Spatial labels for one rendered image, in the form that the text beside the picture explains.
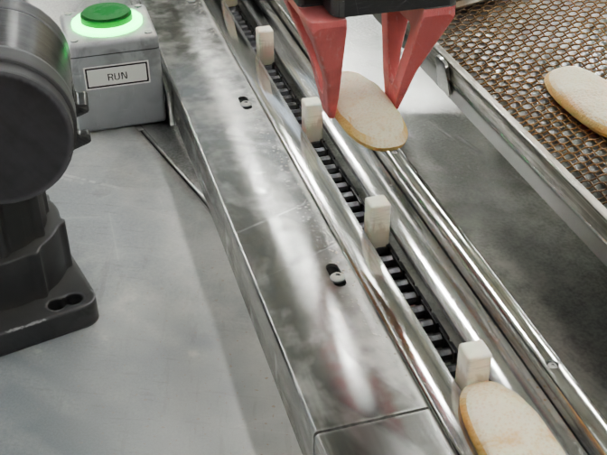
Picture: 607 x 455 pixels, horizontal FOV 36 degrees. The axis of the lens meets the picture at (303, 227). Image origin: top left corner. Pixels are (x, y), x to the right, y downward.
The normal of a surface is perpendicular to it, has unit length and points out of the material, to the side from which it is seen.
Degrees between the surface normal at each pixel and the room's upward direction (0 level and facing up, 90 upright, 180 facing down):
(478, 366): 90
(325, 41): 111
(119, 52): 90
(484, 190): 0
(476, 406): 13
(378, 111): 3
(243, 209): 0
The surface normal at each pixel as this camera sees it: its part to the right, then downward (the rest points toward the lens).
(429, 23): 0.26, 0.81
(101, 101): 0.28, 0.54
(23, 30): 0.50, -0.77
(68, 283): -0.01, -0.82
